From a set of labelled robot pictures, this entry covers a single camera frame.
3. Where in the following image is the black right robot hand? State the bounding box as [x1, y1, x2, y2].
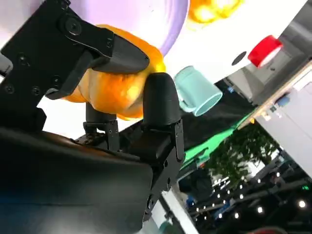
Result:
[0, 0, 185, 234]

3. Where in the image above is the orange white bread with hole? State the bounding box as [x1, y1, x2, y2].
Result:
[62, 23, 167, 122]

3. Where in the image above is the pale green mug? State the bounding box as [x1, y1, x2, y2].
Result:
[173, 65, 223, 117]

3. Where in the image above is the green floor mat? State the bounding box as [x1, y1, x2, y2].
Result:
[182, 114, 255, 169]

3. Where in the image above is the green leafy plant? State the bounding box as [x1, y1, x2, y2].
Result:
[208, 125, 278, 193]

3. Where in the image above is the lilac plate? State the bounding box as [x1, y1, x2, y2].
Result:
[68, 0, 191, 57]

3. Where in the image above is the black round table grommet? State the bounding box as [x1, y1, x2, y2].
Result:
[231, 51, 248, 66]

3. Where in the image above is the orange white bread without hole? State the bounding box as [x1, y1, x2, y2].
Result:
[187, 0, 246, 31]

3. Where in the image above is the red tape roll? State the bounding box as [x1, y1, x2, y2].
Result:
[247, 35, 284, 68]

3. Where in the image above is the grey cabinet with wooden edge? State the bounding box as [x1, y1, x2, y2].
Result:
[225, 0, 312, 180]

